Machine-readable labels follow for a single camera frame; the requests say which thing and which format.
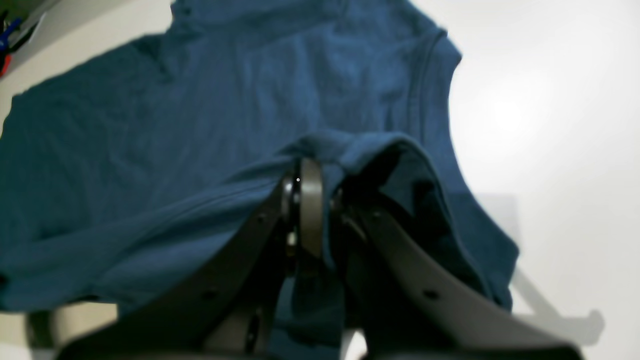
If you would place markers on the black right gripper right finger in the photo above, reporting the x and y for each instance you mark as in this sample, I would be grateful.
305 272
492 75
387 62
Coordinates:
411 308

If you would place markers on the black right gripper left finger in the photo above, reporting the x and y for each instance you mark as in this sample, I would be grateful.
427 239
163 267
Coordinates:
226 309

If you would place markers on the dark blue T-shirt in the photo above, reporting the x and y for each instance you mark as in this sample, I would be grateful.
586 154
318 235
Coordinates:
122 176

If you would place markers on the blue red bar clamp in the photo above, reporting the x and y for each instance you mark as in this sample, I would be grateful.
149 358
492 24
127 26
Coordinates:
7 29

